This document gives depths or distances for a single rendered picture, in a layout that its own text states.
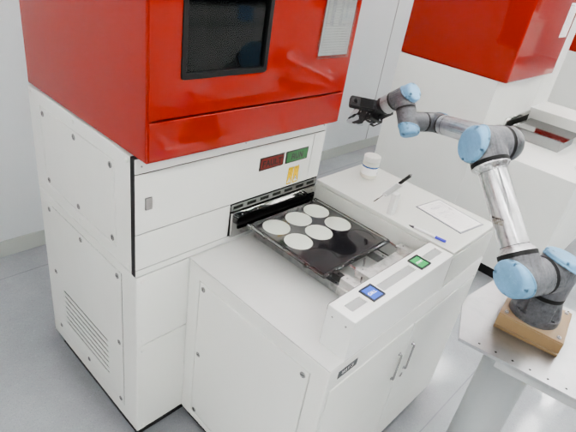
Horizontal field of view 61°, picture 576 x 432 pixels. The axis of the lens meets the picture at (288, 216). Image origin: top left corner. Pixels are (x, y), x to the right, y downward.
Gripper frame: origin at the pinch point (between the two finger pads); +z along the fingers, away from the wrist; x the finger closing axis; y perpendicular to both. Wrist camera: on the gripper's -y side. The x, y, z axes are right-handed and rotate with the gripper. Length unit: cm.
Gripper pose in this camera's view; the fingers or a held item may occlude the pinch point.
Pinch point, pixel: (347, 119)
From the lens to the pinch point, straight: 216.6
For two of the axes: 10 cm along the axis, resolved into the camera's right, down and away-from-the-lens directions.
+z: -5.7, 1.7, 8.0
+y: 8.1, 3.0, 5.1
